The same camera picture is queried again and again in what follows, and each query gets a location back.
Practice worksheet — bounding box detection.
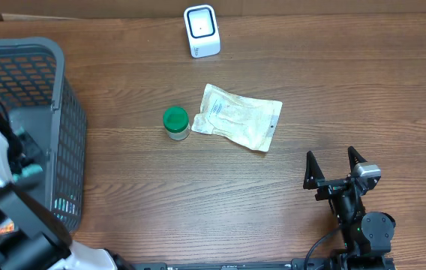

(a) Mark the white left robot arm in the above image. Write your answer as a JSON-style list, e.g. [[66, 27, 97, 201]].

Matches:
[[0, 104, 131, 269]]

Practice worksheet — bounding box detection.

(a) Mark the orange snack packet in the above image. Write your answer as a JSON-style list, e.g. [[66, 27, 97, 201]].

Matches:
[[0, 219, 15, 235]]

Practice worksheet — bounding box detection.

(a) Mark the grey plastic mesh basket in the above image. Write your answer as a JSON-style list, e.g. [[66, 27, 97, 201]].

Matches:
[[0, 37, 87, 232]]

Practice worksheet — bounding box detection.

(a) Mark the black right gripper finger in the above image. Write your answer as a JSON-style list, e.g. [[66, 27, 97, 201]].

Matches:
[[348, 146, 367, 175], [304, 151, 325, 181]]

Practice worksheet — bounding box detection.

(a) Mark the beige plastic pouch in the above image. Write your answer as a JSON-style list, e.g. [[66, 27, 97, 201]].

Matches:
[[192, 84, 283, 152]]

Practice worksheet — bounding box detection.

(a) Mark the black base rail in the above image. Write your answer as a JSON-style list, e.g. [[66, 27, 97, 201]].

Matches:
[[131, 258, 396, 270]]

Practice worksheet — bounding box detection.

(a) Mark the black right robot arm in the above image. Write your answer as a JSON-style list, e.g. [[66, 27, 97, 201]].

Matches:
[[300, 146, 396, 270]]

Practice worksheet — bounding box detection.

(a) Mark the white barcode scanner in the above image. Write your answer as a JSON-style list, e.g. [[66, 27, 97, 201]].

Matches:
[[184, 4, 221, 59]]

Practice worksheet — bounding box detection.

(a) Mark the teal tissue packet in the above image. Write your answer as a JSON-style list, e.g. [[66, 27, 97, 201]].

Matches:
[[12, 127, 44, 183]]

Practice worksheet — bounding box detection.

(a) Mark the green lid jar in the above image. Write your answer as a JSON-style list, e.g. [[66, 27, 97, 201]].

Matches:
[[163, 106, 191, 141]]

